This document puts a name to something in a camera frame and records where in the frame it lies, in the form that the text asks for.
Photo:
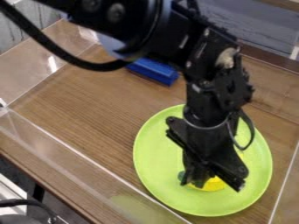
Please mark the blue plastic block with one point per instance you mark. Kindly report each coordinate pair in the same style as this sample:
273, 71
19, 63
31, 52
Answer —
154, 70

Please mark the yellow toy banana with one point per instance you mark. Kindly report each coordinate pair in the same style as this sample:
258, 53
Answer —
215, 184

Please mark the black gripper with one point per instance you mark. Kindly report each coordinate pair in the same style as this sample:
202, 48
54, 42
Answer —
209, 154

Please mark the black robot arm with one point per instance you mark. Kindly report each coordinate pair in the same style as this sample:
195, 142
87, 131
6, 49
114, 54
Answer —
167, 30

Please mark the green round plate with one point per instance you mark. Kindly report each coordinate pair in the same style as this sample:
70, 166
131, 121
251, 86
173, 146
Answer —
158, 160

